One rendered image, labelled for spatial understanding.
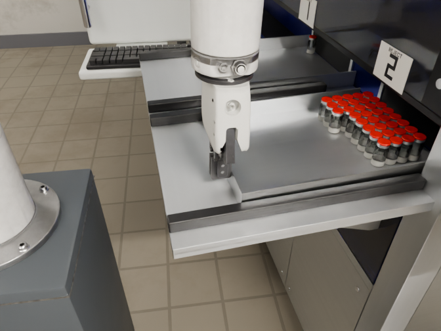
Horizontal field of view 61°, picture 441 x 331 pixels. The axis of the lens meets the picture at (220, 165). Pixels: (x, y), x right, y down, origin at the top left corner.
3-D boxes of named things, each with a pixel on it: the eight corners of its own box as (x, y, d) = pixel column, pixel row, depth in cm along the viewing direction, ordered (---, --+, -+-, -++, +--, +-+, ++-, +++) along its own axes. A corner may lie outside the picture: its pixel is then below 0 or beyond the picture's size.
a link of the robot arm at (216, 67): (270, 58, 43) (267, 82, 45) (248, 33, 50) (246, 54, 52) (198, 62, 41) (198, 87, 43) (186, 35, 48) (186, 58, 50)
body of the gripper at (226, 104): (266, 77, 44) (257, 154, 51) (241, 46, 52) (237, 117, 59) (203, 81, 42) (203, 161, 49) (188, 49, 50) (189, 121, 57)
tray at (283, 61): (308, 46, 108) (309, 34, 106) (353, 85, 88) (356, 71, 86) (191, 56, 102) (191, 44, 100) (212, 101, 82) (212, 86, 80)
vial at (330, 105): (330, 121, 75) (335, 100, 72) (335, 127, 73) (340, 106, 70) (320, 123, 74) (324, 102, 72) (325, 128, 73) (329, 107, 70)
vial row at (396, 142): (345, 113, 77) (350, 92, 75) (398, 164, 64) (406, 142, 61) (335, 114, 77) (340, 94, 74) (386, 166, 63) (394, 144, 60)
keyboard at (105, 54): (212, 47, 128) (212, 41, 126) (217, 64, 117) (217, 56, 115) (93, 52, 124) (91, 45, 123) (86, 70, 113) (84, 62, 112)
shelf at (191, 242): (300, 46, 113) (300, 41, 112) (474, 202, 59) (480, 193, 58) (139, 61, 104) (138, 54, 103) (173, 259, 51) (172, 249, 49)
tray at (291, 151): (356, 102, 82) (359, 87, 79) (438, 175, 62) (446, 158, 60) (203, 122, 75) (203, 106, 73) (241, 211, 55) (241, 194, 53)
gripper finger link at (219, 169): (237, 151, 52) (235, 188, 56) (232, 138, 54) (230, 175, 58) (215, 154, 51) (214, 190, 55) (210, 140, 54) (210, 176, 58)
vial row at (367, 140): (335, 114, 77) (339, 94, 74) (386, 166, 63) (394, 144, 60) (325, 115, 77) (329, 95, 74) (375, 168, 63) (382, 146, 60)
